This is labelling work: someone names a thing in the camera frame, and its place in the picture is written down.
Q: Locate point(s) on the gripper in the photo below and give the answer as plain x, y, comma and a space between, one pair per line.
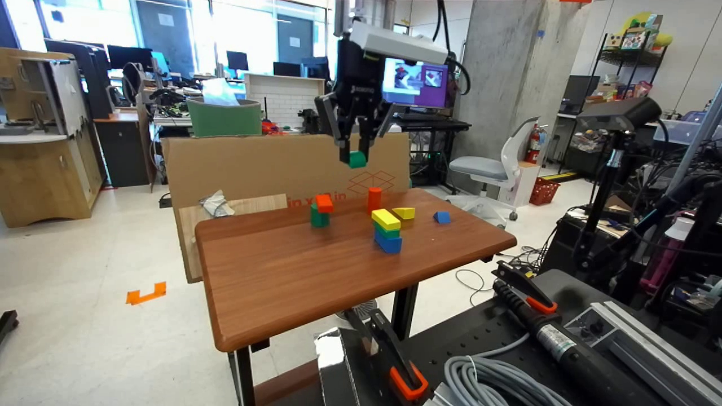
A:
361, 76

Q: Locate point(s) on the green cube block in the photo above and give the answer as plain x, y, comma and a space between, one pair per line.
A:
357, 159

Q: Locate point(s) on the orange cylinder block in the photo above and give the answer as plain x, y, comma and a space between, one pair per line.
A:
374, 201

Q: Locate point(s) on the orange cube block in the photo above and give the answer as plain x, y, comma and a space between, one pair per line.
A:
324, 203

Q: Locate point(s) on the yellow rectangular block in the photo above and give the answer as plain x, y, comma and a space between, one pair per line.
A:
386, 219

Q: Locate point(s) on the yellow wedge block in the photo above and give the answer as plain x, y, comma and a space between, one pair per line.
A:
404, 212

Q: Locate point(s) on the flat green block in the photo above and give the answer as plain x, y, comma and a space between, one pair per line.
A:
387, 232

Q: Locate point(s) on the blue rectangular block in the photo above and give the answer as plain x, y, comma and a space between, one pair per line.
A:
389, 243

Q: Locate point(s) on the blue wedge block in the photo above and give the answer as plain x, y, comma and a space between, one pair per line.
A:
443, 217

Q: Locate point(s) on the black desk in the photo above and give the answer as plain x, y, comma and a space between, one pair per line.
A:
431, 125

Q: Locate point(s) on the monitor with purple screen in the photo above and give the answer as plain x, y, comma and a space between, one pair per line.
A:
414, 84

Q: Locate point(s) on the white brick panel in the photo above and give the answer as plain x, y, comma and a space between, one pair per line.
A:
282, 96

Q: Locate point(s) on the large cardboard box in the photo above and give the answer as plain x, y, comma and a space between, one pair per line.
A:
259, 166

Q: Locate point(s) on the green bin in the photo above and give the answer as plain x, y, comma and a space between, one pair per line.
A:
224, 119

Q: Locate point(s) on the white office chair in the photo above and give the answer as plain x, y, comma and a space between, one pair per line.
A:
488, 168

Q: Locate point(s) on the crumpled plastic bag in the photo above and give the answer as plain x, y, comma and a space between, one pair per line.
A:
216, 204

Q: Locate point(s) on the white box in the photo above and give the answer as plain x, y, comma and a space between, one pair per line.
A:
522, 183

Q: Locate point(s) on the red fire extinguisher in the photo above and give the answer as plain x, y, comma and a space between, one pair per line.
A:
535, 145

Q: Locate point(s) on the red plastic basket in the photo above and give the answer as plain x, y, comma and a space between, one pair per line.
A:
544, 192

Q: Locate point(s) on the black and orange clamp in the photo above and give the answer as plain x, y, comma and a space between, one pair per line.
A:
395, 361
527, 290

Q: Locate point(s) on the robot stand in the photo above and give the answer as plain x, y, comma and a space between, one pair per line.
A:
479, 338

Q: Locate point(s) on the row of monitors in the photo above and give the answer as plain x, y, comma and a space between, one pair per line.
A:
130, 56

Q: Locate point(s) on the black cylindrical tool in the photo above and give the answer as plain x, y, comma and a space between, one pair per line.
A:
569, 352

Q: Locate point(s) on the wooden cabinet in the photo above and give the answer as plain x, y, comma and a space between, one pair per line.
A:
45, 169

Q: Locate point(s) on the pink bottle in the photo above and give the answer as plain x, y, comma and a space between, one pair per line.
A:
663, 259

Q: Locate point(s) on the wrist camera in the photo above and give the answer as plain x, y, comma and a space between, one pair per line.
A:
395, 44

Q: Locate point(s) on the camera on tripod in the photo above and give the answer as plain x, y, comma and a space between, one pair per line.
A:
617, 115

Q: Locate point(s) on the aluminium rail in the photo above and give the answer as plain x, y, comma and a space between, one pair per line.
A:
660, 349

